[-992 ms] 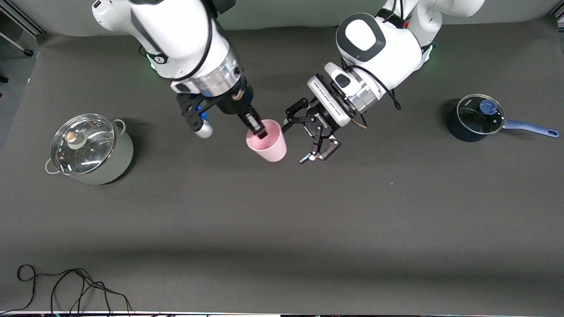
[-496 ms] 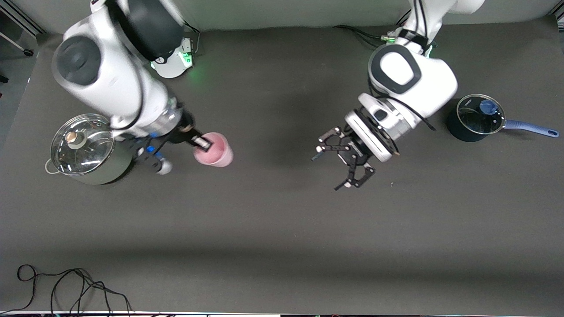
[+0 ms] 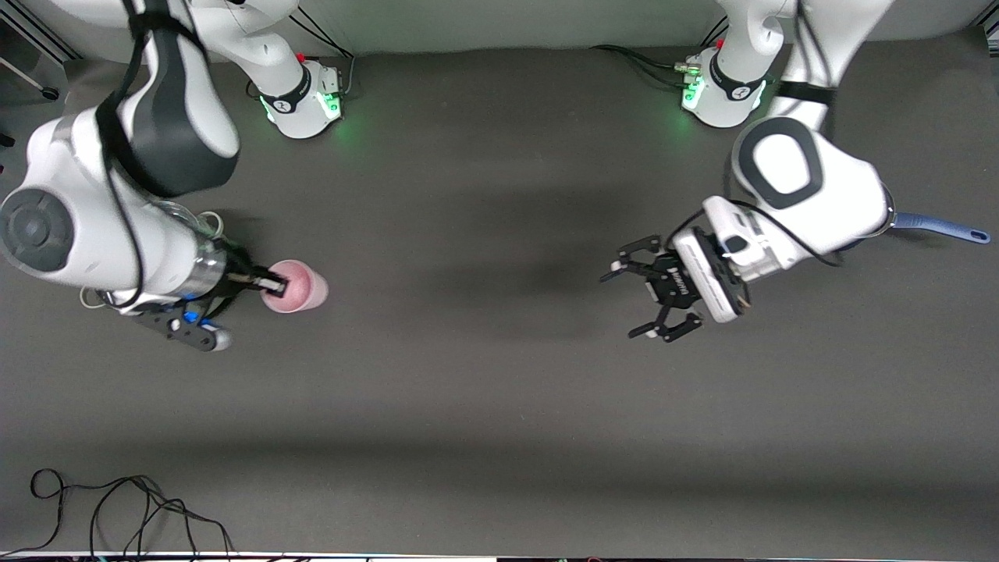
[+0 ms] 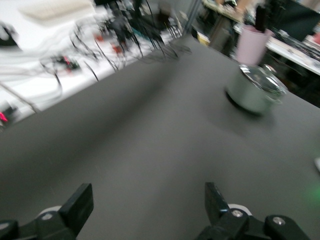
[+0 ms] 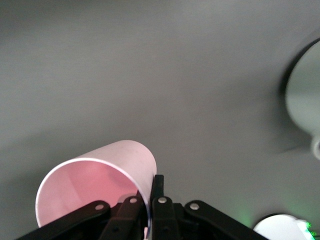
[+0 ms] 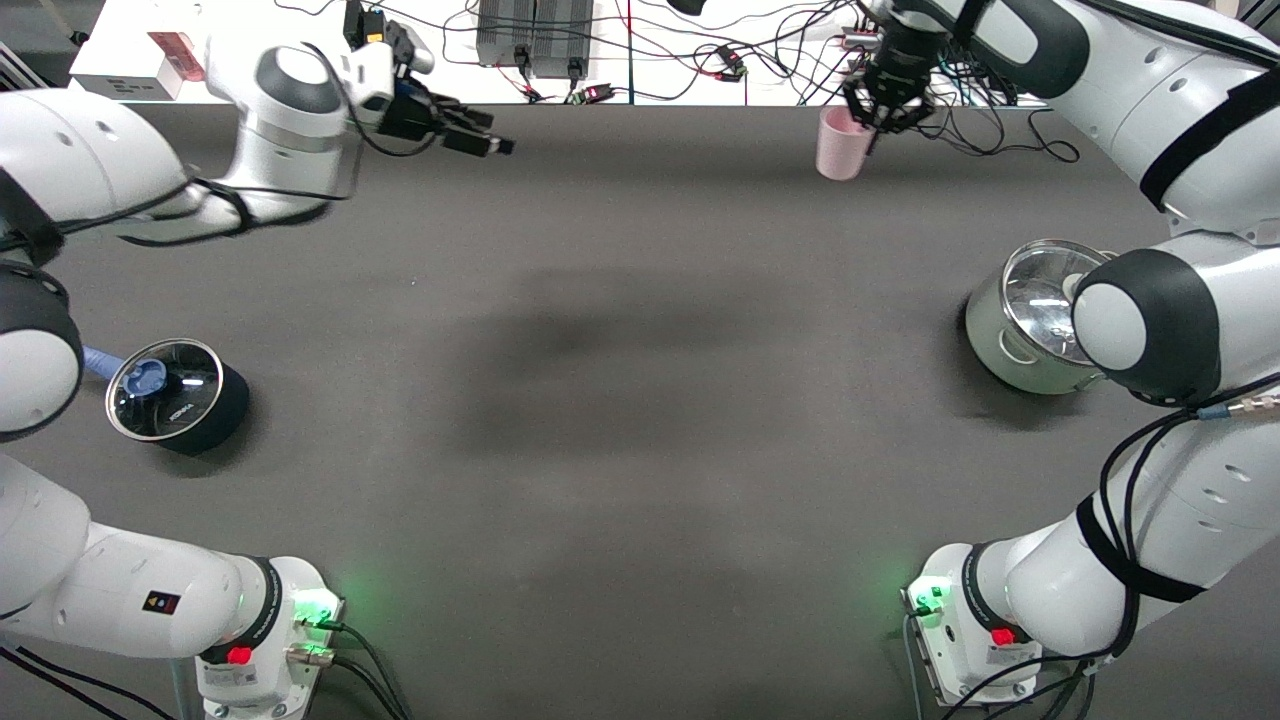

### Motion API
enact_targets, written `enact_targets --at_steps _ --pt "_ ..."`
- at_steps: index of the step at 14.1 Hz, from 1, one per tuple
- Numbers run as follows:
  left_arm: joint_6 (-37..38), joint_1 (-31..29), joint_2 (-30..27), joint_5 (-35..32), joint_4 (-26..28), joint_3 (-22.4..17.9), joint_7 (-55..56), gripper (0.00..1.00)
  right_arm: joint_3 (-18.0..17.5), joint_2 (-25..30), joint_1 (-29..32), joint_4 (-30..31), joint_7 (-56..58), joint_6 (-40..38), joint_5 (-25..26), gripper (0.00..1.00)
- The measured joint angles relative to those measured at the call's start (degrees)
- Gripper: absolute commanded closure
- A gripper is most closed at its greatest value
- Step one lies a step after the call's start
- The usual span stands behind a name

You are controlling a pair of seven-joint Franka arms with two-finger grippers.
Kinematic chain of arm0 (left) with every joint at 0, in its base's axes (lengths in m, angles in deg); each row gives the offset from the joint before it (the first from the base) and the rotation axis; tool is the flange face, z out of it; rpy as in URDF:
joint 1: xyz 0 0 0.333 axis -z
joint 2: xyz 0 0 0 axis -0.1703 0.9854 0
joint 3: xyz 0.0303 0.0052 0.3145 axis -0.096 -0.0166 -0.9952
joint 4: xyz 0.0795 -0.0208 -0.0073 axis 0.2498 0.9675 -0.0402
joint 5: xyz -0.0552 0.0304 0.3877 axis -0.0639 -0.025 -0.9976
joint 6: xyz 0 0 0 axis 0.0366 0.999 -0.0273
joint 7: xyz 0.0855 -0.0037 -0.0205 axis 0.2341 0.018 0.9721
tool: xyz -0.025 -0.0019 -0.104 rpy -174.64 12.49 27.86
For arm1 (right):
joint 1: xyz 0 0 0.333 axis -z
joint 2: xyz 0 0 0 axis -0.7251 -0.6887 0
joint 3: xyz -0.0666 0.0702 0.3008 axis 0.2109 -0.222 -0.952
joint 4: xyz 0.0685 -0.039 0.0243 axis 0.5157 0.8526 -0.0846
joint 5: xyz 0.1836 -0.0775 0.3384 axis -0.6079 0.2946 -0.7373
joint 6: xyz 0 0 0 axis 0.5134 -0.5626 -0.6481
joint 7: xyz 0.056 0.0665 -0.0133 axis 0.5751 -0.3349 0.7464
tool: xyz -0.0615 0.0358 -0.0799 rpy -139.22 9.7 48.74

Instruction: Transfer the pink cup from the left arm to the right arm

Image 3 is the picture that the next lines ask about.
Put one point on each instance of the pink cup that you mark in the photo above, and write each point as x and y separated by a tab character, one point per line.
304	285

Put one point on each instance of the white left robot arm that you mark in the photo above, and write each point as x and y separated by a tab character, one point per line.
843	195

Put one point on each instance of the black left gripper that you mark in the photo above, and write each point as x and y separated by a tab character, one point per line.
670	284

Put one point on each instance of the aluminium frame rail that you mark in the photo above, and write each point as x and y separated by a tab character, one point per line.
47	43

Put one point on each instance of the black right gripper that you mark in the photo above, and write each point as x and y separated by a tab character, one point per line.
236	275

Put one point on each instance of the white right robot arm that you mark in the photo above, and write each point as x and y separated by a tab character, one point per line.
78	234

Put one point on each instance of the pale green cooking pot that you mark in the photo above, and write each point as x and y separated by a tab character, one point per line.
117	303

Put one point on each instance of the dark blue saucepan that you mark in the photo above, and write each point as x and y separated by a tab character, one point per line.
936	225

